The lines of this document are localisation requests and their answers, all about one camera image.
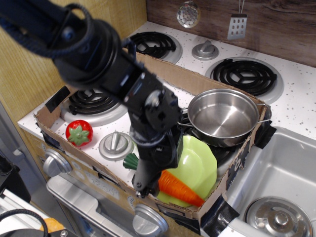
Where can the silver stove knob front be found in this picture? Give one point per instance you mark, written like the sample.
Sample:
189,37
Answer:
116,146

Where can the red toy strawberry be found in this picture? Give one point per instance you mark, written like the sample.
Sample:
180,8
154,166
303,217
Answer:
79,133

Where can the silver oven door handle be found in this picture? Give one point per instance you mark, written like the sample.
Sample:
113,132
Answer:
84,205

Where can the orange toy carrot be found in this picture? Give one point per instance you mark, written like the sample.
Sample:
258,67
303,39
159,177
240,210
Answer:
179,185

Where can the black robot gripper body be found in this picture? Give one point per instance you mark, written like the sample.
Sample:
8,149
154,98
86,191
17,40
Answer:
164,149

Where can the hanging silver spatula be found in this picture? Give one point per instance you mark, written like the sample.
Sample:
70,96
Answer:
238,22

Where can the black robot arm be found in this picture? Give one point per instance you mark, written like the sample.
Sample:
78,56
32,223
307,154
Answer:
89,54

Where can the silver pot lid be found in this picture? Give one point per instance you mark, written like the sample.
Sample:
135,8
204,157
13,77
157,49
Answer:
278,217

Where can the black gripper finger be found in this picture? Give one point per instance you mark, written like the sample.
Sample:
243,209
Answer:
151,189
146,175

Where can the silver stove knob back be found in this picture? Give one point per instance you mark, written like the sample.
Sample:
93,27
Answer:
205,51

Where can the orange yellow object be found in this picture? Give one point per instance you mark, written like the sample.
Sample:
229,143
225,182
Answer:
53,225

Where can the silver oven knob left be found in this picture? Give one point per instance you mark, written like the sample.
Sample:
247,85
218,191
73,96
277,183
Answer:
55,164

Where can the silver oven knob right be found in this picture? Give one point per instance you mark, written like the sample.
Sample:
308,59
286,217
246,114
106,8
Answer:
147,222

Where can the silver oven knob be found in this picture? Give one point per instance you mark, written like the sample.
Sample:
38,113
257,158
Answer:
55,164
147,222

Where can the stainless steel pot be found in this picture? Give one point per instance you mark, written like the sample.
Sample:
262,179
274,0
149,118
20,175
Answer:
225,117

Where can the front right stove burner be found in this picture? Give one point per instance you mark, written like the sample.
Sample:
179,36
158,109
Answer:
223,155

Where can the front left stove burner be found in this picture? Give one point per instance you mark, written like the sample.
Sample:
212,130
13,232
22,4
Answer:
92,106

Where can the grey toy sink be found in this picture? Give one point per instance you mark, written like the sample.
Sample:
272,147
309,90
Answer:
284,168

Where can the brown cardboard fence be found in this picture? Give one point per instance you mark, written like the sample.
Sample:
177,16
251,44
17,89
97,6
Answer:
112,180

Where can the back right stove burner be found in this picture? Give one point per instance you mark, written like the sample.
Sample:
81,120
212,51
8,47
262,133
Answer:
251,75

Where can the back left stove burner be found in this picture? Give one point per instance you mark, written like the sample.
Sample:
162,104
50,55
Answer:
155,44

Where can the stove burner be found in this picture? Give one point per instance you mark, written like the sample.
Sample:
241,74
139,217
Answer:
251,75
92,106
223,155
155,44

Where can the silver stove knob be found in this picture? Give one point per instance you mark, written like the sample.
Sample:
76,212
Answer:
116,146
205,51

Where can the light green plastic plate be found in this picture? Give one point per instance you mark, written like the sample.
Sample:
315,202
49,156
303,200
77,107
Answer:
209,164

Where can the hanging silver skimmer ladle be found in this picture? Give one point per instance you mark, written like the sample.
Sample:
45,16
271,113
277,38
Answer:
188,14

